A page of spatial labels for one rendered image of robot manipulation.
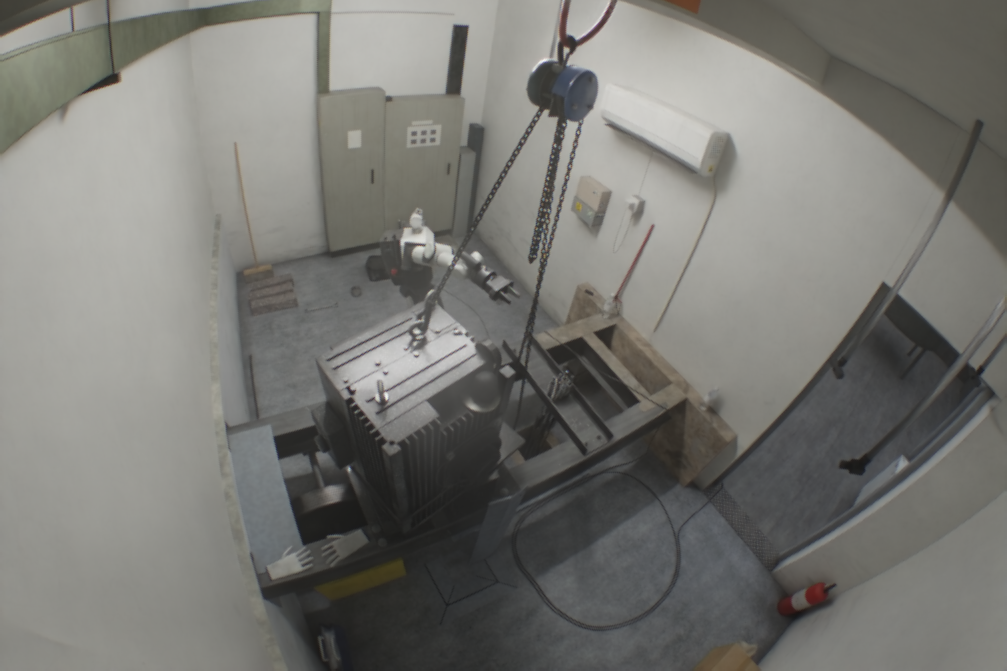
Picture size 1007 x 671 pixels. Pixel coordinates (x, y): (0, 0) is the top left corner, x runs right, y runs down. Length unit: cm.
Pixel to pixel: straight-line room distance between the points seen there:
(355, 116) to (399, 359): 289
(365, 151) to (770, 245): 337
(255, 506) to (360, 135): 311
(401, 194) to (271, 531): 334
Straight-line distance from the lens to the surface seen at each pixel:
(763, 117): 243
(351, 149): 401
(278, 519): 218
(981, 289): 227
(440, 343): 140
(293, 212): 443
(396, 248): 230
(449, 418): 132
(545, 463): 228
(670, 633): 299
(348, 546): 206
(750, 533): 354
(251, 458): 237
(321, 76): 391
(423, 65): 424
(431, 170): 436
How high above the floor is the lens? 263
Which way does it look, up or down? 39 degrees down
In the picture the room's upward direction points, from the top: 11 degrees clockwise
